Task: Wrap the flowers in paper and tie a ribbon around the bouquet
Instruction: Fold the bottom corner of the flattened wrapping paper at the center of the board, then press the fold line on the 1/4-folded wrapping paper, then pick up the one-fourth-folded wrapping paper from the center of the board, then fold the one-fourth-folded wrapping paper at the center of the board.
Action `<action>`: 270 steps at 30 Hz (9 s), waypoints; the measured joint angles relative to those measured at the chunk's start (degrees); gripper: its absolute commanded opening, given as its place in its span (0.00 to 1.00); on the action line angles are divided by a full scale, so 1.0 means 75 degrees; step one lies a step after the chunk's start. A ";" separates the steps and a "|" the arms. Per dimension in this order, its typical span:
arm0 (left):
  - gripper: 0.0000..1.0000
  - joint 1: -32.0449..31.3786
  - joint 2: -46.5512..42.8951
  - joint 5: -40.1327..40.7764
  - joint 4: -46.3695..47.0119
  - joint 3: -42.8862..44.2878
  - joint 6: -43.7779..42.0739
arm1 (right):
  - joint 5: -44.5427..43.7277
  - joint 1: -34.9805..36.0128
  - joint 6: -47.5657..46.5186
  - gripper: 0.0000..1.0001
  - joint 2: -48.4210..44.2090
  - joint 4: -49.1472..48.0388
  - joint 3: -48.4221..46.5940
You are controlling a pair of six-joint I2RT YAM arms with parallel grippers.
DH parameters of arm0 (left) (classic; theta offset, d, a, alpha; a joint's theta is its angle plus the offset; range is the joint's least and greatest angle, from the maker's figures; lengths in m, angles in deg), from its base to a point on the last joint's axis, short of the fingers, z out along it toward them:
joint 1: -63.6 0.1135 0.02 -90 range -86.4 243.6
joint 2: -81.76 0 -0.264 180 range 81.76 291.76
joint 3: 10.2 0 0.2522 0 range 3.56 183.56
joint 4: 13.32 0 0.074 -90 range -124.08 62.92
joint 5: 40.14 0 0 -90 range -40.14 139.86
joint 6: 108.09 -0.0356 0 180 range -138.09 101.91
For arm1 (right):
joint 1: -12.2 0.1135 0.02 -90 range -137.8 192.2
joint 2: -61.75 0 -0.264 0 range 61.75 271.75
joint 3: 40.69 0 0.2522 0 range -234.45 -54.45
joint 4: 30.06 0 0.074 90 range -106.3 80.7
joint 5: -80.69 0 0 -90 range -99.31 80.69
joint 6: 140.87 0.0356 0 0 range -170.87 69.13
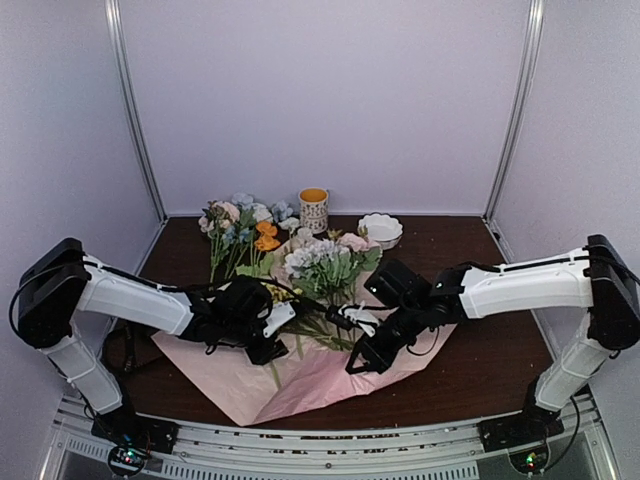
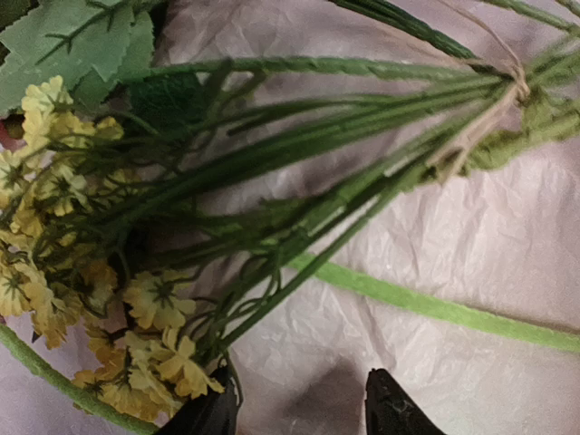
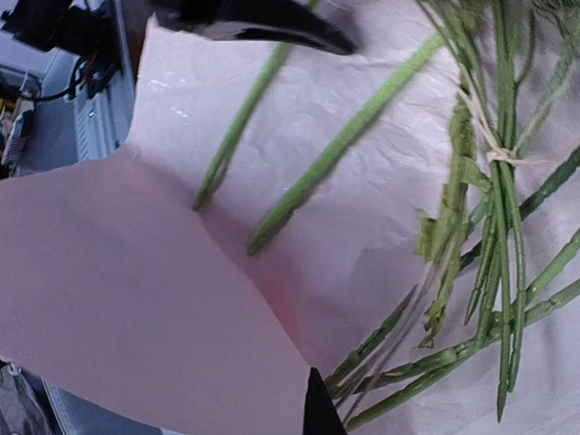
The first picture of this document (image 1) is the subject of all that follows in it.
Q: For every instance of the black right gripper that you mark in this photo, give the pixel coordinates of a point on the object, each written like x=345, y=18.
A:
x=379, y=359

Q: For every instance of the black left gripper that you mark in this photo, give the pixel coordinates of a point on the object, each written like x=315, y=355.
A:
x=268, y=353

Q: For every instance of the yellow fake flower sprig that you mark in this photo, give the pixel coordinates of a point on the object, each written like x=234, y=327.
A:
x=280, y=294

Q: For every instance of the orange fake flower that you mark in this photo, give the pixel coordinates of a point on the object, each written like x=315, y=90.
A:
x=263, y=240

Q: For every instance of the pink wrapping paper sheet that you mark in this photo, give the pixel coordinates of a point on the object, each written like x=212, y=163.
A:
x=311, y=376

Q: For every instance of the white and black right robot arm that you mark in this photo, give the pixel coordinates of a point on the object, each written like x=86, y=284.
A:
x=592, y=280

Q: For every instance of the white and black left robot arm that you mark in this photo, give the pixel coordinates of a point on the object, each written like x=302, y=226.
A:
x=66, y=285

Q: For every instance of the pile of fake flowers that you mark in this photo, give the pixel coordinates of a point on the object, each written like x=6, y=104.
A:
x=228, y=225

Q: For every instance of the white scalloped bowl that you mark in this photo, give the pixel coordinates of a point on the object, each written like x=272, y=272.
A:
x=382, y=228

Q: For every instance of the floral mug with yellow inside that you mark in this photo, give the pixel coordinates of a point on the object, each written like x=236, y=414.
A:
x=314, y=209

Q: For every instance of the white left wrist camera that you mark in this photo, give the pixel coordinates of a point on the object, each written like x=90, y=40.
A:
x=280, y=315

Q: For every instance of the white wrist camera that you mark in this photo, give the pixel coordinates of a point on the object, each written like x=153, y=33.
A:
x=280, y=315
x=349, y=317

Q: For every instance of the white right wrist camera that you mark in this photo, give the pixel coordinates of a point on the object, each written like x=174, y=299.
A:
x=349, y=317

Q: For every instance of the aluminium front rail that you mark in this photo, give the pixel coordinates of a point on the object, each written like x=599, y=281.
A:
x=442, y=451

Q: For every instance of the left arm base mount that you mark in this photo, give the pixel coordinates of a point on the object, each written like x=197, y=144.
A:
x=147, y=435

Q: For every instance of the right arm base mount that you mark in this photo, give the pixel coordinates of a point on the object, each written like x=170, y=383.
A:
x=514, y=431

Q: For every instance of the right aluminium frame post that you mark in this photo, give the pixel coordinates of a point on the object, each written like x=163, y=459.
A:
x=528, y=64

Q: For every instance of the aluminium frame post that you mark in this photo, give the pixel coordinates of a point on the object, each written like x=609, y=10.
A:
x=528, y=64
x=117, y=37

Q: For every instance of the left aluminium frame post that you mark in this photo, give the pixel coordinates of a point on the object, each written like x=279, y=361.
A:
x=117, y=37

